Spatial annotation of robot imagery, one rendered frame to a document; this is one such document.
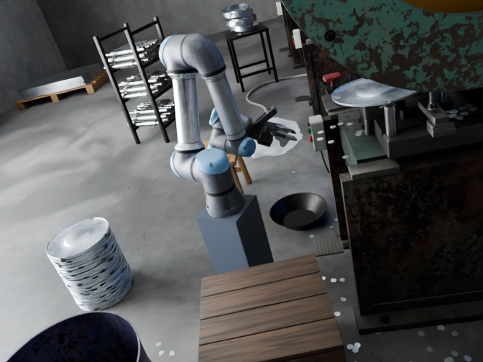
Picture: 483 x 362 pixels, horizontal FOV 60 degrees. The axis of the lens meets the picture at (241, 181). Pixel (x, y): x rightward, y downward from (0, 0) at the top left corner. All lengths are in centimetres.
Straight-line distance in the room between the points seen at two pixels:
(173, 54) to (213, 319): 90
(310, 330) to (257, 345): 15
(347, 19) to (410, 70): 18
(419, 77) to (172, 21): 742
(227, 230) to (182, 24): 686
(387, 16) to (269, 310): 86
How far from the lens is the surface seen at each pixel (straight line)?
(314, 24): 91
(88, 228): 210
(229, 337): 128
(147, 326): 195
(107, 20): 856
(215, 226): 159
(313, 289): 134
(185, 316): 190
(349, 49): 93
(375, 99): 140
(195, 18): 816
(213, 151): 154
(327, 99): 148
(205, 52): 146
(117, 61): 364
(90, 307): 215
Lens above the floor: 130
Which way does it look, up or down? 29 degrees down
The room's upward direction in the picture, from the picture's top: 16 degrees counter-clockwise
